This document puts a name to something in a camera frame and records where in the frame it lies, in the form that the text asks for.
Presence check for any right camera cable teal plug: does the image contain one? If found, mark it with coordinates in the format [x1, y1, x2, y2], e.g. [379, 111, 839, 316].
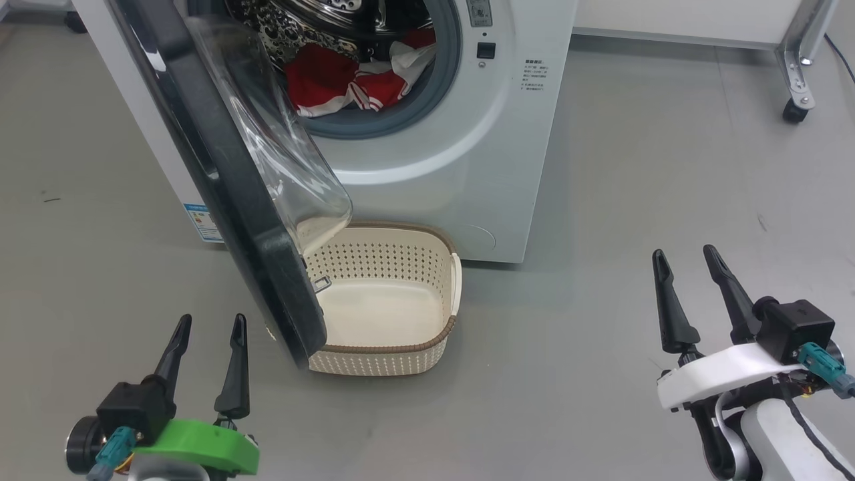
[798, 342, 855, 399]

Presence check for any washing machine glass door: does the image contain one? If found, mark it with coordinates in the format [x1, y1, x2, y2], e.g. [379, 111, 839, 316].
[107, 0, 353, 369]

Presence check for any cream perforated laundry basket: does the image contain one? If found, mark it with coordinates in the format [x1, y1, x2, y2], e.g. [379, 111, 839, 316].
[294, 222, 463, 377]

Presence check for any blue energy label sticker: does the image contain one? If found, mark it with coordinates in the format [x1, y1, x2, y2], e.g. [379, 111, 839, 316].
[184, 204, 224, 243]

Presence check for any white front-load washing machine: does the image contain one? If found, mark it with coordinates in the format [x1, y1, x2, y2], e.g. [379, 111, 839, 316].
[70, 0, 578, 265]

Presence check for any red and white garment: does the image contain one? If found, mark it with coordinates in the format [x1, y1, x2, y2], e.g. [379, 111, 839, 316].
[285, 28, 438, 118]

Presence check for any left camera cable teal plug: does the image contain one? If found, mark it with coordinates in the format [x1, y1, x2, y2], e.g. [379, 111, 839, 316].
[85, 428, 138, 481]

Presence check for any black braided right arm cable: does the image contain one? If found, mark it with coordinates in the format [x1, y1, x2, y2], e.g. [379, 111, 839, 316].
[777, 377, 854, 481]

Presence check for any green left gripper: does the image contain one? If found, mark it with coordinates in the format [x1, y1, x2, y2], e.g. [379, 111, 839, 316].
[134, 313, 260, 476]

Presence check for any white partition panel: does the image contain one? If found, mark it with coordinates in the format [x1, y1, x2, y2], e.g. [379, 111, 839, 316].
[573, 0, 802, 51]

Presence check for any thin black floor cable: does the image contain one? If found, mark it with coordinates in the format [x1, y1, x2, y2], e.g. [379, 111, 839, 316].
[823, 33, 855, 84]

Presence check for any camera cable teal plug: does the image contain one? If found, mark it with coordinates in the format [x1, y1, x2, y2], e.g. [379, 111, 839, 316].
[798, 342, 855, 399]
[85, 428, 138, 481]

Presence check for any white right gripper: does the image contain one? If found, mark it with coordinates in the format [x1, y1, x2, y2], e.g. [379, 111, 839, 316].
[653, 245, 809, 412]

